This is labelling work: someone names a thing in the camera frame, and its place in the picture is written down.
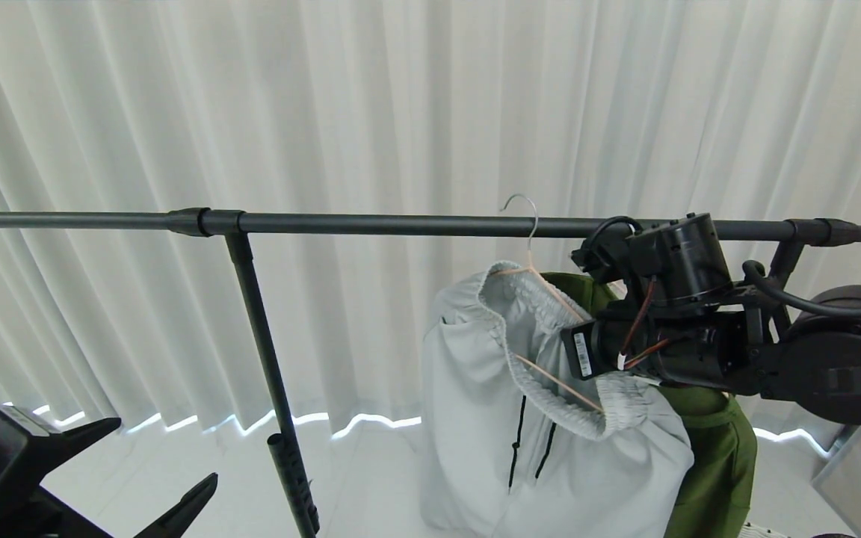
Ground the pale grey garment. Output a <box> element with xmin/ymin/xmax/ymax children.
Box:
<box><xmin>417</xmin><ymin>260</ymin><xmax>696</xmax><ymax>538</ymax></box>

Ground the black clothes rack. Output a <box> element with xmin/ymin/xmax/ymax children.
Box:
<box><xmin>0</xmin><ymin>207</ymin><xmax>861</xmax><ymax>538</ymax></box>

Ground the pink clothes hanger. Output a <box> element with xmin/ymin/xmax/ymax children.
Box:
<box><xmin>486</xmin><ymin>194</ymin><xmax>605</xmax><ymax>414</ymax></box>

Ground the white curtain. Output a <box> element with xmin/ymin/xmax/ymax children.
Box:
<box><xmin>0</xmin><ymin>0</ymin><xmax>861</xmax><ymax>457</ymax></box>

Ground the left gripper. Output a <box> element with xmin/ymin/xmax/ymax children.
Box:
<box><xmin>0</xmin><ymin>416</ymin><xmax>219</xmax><ymax>538</ymax></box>

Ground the green printed garment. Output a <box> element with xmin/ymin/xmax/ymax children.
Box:
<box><xmin>541</xmin><ymin>272</ymin><xmax>759</xmax><ymax>538</ymax></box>

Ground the black cable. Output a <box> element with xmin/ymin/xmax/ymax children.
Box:
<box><xmin>582</xmin><ymin>215</ymin><xmax>645</xmax><ymax>251</ymax></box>
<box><xmin>741</xmin><ymin>259</ymin><xmax>861</xmax><ymax>320</ymax></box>

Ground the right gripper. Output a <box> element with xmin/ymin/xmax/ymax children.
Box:
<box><xmin>561</xmin><ymin>302</ymin><xmax>766</xmax><ymax>395</ymax></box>

